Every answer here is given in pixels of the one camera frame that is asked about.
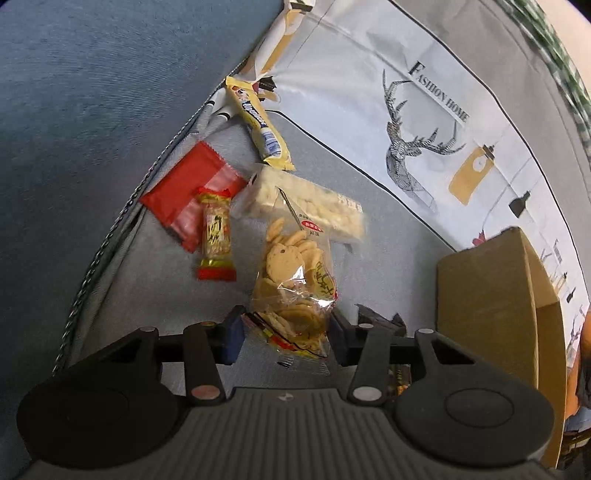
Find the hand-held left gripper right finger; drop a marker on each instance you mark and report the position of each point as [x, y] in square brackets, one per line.
[340, 340]

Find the white rice crisp packet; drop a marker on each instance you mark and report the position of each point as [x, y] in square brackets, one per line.
[318, 201]

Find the yellow snack bar packet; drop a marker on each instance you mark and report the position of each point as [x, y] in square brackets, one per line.
[258, 124]

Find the green checkered blanket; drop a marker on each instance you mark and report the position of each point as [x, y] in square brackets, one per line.
[569, 69]

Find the blue fabric cushion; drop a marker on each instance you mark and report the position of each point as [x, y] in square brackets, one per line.
[92, 115]

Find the cardboard box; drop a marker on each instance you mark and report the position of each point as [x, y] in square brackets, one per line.
[485, 295]

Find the orange cushion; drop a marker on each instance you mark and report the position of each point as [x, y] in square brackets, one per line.
[575, 385]

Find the dark snack packet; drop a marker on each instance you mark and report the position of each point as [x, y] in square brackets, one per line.
[383, 321]

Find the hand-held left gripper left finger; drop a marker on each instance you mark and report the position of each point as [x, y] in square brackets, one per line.
[233, 337]

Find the small red yellow candy packet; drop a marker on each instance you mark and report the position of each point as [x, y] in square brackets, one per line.
[216, 230]

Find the clear bag of crackers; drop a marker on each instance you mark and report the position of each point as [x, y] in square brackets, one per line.
[286, 277]

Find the red snack packet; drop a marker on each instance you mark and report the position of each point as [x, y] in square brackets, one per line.
[182, 194]

